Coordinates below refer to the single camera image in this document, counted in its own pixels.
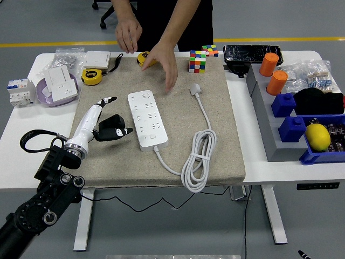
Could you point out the person's left hand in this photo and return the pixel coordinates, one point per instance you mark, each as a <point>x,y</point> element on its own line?
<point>167,62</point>

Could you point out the black-white robot right hand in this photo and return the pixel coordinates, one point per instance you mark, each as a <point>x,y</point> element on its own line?
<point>305,255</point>

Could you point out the person's right hand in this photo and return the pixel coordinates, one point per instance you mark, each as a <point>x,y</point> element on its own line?
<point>129,33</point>

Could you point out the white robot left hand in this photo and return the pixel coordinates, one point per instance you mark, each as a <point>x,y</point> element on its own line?
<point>86,121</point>

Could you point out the black plug adapter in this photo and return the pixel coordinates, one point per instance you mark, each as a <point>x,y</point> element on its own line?
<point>110,121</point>

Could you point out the white power strip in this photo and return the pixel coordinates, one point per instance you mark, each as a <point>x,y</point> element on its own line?
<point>147,118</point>

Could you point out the person's right forearm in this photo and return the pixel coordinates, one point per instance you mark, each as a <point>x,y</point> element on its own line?
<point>122,8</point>

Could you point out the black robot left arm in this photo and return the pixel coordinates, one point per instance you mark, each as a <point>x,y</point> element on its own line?
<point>56,189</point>

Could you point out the person's left forearm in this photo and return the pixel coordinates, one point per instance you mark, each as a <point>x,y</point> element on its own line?
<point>180,24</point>

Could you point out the person's torso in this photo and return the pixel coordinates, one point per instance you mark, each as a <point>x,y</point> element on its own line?
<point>151,21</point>

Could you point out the yellow tape measure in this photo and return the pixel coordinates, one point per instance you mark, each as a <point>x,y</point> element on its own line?
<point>141,58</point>
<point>91,76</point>

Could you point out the black office chair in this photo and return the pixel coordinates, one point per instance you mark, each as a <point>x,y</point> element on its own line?
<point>103,25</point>

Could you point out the large colourful puzzle cube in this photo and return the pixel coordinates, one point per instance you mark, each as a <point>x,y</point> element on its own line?
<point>197,63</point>

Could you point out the small colourful puzzle cube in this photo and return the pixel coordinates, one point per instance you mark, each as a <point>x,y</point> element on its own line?
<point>211,50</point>

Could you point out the purple bowl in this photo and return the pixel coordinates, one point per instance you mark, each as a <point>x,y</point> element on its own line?
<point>44,101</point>

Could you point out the grey-brown mat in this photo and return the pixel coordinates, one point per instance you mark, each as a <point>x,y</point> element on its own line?
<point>113,162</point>

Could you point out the white table leg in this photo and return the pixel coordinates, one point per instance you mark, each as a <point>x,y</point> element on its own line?
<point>82,229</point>
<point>275,215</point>

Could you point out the clear bag of screws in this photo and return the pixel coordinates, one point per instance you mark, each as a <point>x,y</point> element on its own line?
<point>67,58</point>

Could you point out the black table control panel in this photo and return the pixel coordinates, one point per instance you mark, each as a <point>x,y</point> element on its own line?
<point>318,186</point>

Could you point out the white circuit breaker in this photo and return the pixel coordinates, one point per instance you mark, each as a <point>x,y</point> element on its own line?
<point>20,93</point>

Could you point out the black plastic-wrapped tray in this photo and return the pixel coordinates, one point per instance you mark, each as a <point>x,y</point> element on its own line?
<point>242,52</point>

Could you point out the grey box under table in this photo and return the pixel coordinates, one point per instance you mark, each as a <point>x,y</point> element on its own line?
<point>237,193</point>

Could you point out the blue storage bin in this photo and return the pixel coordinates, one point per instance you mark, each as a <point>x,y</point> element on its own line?
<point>323,157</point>

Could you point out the orange cylinder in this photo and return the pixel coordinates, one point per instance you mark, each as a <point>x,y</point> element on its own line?
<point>277,83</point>
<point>269,64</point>

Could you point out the grey stepped block holder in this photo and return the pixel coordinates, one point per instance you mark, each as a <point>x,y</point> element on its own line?
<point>280,151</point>

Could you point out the yellow lemon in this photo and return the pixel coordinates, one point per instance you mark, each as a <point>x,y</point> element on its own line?
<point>318,137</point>

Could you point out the blue block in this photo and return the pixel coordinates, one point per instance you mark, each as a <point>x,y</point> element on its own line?
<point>283,105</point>
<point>291,130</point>

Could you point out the clear plastic bag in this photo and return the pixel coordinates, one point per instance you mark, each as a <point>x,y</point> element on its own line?
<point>295,81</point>

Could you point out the black cloth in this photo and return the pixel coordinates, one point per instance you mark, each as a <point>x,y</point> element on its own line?
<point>318,102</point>

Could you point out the clear bag of resistors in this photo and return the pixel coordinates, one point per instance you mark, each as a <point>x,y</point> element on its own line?
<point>322,81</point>

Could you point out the white wall socket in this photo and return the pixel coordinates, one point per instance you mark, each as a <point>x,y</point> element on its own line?
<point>64,90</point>

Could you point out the white switch panel stack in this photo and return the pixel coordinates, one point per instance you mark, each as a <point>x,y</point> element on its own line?
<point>95,59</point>

